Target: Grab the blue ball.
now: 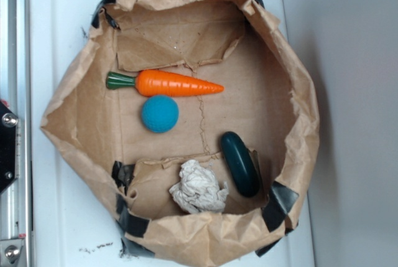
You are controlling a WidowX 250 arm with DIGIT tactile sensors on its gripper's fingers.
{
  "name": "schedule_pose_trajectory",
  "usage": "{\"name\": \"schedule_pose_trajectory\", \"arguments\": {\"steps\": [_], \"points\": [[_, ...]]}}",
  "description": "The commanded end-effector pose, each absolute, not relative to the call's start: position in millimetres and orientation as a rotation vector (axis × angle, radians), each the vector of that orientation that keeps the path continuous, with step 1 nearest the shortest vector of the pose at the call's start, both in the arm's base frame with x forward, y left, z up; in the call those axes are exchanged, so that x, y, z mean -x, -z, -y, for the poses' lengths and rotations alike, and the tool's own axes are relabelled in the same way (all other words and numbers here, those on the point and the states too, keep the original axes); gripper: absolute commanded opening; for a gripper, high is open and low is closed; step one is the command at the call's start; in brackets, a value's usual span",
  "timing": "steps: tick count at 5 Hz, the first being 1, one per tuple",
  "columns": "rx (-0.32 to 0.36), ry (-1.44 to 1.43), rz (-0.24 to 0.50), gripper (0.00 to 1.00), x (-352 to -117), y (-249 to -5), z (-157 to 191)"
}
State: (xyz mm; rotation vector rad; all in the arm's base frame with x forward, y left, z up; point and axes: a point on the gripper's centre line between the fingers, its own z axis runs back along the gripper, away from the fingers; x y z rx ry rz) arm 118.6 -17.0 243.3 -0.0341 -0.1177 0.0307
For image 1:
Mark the blue ball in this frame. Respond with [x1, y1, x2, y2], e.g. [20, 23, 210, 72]
[141, 95, 179, 133]

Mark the aluminium frame rail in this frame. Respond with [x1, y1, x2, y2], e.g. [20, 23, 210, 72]
[1, 0, 34, 266]

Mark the black mounting bracket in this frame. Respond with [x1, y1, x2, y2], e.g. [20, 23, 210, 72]
[0, 99, 19, 194]

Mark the orange toy carrot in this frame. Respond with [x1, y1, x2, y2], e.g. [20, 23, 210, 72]
[106, 70, 224, 97]

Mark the crumpled white paper towel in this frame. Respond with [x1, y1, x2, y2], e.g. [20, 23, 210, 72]
[169, 159, 229, 214]

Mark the dark green toy cucumber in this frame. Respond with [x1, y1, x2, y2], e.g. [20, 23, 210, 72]
[220, 131, 260, 198]

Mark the metal corner bracket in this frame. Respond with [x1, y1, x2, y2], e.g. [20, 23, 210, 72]
[1, 238, 27, 267]

